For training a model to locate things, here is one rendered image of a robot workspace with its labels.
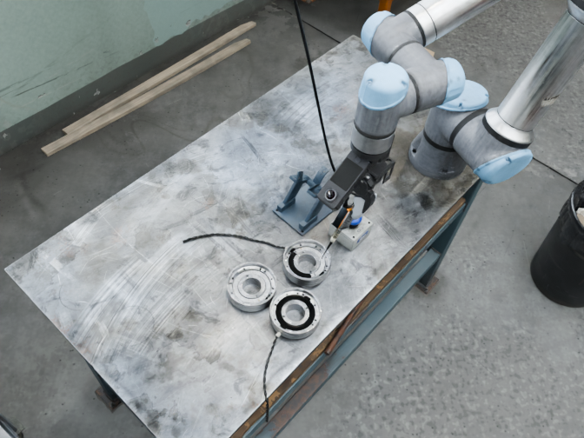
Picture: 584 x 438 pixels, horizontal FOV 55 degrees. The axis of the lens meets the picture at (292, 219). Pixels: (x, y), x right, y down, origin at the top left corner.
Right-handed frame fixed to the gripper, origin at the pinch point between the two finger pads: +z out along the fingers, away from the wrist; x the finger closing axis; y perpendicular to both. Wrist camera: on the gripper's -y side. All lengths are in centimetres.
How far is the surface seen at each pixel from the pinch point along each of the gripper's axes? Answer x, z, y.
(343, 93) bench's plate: 34, 13, 40
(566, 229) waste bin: -33, 57, 88
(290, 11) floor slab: 155, 93, 144
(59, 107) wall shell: 162, 85, 4
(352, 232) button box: -0.8, 8.6, 2.3
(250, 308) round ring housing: 1.4, 9.9, -26.4
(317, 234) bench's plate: 6.0, 13.1, -1.2
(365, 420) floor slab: -23, 93, 2
